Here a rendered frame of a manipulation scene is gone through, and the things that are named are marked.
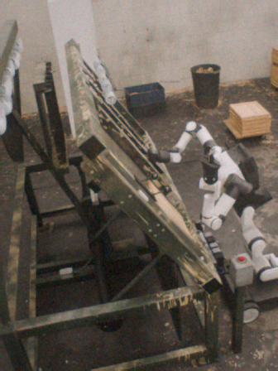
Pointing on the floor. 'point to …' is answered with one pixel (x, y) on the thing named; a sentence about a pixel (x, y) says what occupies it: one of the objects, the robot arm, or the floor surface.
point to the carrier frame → (96, 314)
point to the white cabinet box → (83, 15)
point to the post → (238, 319)
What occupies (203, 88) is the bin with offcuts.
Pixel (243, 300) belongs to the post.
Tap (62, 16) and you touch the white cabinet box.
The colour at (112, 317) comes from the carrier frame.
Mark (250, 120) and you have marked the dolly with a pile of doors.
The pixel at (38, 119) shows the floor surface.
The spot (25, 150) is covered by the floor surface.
